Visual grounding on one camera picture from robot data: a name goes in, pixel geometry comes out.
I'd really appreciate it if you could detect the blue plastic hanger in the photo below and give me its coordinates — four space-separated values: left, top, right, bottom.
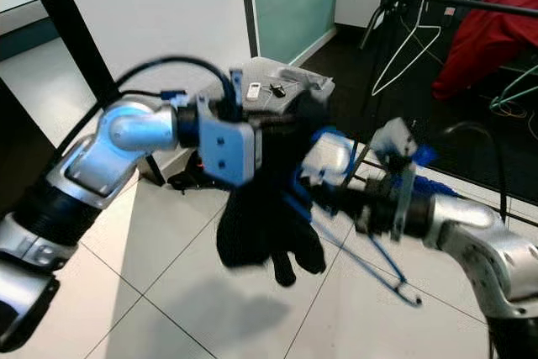
288 126 424 309

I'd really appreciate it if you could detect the dark navy garment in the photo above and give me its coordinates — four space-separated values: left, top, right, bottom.
215 105 330 288

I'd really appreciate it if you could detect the clear plastic packet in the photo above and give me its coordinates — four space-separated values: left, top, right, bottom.
282 69 333 92

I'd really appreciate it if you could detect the grey cushioned ottoman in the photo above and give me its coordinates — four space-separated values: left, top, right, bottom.
223 56 337 120

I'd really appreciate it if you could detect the black bag with orange print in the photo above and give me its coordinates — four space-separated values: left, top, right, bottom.
166 166 226 194

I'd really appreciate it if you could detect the red cloth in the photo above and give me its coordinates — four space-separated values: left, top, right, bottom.
430 0 538 103

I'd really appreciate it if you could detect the black metal clothes rack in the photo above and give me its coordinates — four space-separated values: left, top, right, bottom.
356 0 538 204

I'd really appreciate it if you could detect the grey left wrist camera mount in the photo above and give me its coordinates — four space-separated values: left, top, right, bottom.
196 92 259 189

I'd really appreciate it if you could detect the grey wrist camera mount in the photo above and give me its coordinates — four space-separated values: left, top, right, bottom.
196 92 259 189
368 115 425 240

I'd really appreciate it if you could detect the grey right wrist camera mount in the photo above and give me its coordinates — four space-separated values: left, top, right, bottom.
368 115 425 240

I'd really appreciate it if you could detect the white wire hanger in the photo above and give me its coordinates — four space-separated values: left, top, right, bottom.
370 14 444 99

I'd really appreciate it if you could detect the yellow floor cable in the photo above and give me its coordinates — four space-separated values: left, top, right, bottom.
492 98 538 120

